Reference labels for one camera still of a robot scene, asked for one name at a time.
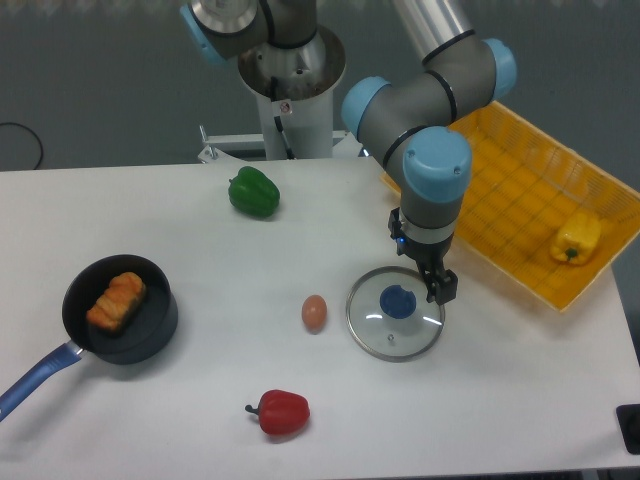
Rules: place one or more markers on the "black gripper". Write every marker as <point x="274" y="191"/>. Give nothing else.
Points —
<point x="427" y="247"/>

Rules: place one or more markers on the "glass pot lid blue knob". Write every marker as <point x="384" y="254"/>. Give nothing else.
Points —
<point x="388" y="316"/>

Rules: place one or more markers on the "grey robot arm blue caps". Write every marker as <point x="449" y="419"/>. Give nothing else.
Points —
<point x="407" y="129"/>

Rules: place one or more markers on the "brown egg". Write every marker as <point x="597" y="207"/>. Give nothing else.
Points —
<point x="314" y="313"/>

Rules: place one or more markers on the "yellow plastic basket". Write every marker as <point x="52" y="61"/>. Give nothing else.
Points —
<point x="525" y="186"/>

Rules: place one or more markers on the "yellow bell pepper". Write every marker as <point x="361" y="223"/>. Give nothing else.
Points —
<point x="577" y="239"/>

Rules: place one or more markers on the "red bell pepper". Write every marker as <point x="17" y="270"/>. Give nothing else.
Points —
<point x="281" y="413"/>

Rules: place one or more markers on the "green bell pepper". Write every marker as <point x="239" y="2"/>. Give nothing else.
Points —
<point x="253" y="193"/>

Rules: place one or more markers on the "black object at table edge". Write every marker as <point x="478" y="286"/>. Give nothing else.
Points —
<point x="628" y="417"/>

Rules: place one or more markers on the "orange bread loaf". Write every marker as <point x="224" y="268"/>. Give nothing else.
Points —
<point x="116" y="306"/>

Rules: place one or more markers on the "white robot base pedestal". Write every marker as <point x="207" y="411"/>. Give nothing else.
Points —
<point x="293" y="89"/>

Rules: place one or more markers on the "black pot blue handle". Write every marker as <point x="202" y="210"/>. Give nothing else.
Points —
<point x="147" y="332"/>

